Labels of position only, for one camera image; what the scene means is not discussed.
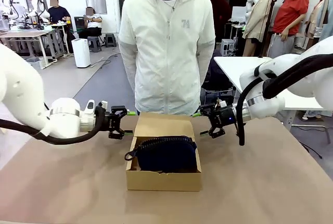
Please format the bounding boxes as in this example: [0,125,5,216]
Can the dark plastic stool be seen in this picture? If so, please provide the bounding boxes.
[104,33,117,48]

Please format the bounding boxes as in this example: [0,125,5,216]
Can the background work desk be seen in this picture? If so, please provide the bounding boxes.
[0,23,70,69]

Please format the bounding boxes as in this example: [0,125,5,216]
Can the navy zipper pencil pouch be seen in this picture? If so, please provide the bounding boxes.
[124,135,197,174]

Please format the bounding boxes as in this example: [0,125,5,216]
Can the brown cardboard box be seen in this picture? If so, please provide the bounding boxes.
[125,111,202,192]

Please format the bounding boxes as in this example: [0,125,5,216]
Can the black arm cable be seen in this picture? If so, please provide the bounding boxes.
[0,106,110,146]
[237,53,333,146]

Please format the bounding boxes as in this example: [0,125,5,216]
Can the clear plastic storage bin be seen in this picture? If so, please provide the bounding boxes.
[24,57,43,71]

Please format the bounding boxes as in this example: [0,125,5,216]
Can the person in white jacket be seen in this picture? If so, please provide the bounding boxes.
[119,0,216,117]

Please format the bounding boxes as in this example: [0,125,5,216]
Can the person in navy shirt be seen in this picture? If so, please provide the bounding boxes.
[47,0,72,24]

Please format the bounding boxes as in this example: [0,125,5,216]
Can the person in white shirt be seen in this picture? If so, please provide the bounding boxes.
[83,7,103,38]

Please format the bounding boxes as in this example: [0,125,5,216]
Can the mannequin in dark red top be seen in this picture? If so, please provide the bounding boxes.
[208,0,232,43]

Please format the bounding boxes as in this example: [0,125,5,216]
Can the white table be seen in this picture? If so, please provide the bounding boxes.
[213,56,333,131]

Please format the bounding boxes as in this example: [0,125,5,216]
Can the gray plastic stool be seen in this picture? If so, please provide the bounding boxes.
[87,36,103,53]

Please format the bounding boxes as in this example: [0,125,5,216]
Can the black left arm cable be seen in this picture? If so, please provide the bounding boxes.
[0,106,110,146]

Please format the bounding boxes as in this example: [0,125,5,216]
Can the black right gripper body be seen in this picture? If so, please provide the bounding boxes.
[215,104,239,128]

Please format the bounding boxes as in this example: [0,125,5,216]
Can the small white background robot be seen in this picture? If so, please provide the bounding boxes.
[244,0,259,24]

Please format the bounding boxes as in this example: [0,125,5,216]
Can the white air purifier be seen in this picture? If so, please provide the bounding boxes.
[71,39,92,69]

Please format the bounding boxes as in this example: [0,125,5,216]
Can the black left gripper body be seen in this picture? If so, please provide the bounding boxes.
[103,111,117,132]

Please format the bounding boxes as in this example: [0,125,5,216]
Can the gray metal rack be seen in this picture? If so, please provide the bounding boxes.
[221,39,236,57]

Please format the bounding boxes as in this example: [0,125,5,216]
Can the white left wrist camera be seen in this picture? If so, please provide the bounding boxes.
[83,99,109,117]

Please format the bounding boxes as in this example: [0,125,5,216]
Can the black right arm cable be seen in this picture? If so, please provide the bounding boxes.
[237,53,333,146]

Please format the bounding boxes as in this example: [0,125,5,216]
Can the mannequin in beige coat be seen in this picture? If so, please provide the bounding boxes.
[242,0,277,57]

